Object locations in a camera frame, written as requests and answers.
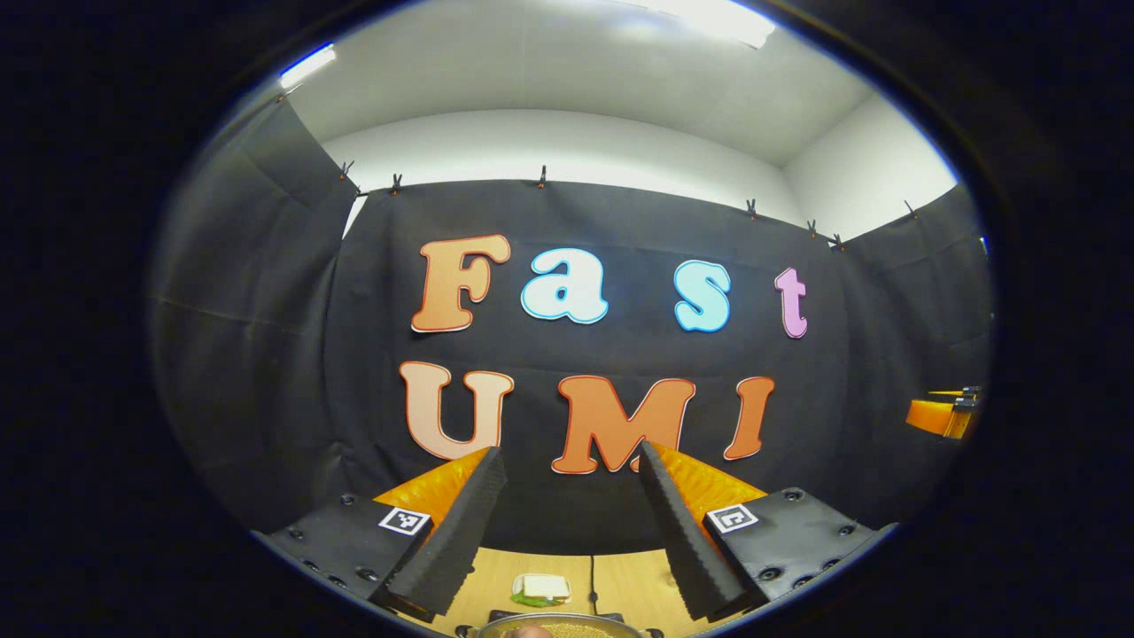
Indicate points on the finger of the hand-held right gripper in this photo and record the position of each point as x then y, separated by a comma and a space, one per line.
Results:
930, 418

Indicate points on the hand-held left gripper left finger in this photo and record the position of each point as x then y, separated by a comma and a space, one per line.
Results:
452, 540

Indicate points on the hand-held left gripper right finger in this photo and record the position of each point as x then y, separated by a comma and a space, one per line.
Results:
687, 540

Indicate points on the pile of yellow soybeans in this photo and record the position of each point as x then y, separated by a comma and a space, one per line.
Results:
576, 631

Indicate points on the sandwich on white plate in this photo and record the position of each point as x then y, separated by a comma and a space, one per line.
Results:
540, 587

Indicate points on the row of black cloth clips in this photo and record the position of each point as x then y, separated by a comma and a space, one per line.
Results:
542, 175

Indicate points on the ceiling light panel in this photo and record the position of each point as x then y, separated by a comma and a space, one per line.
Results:
307, 66

